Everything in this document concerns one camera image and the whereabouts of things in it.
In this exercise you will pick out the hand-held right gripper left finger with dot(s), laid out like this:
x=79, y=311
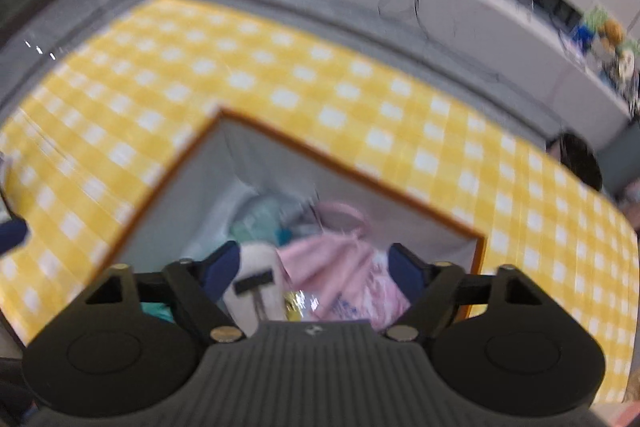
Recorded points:
x=220, y=269

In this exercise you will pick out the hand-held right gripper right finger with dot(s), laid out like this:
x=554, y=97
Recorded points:
x=405, y=272

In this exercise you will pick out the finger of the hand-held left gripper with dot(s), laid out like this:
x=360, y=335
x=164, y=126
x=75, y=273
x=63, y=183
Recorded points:
x=12, y=235

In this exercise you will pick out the teal plush backpack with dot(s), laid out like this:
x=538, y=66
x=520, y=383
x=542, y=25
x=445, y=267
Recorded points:
x=260, y=213

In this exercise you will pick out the pink cloth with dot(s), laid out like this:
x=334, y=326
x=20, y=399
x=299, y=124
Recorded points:
x=325, y=267

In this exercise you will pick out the pink patterned face mask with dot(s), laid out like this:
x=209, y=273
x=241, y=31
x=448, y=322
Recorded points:
x=340, y=212

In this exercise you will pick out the orange storage box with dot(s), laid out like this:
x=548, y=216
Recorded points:
x=200, y=177

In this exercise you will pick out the yellow checked tablecloth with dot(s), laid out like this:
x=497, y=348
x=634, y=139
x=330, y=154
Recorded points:
x=300, y=72

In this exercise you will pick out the brown teddy bear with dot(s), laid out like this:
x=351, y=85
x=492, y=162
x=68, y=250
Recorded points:
x=614, y=31

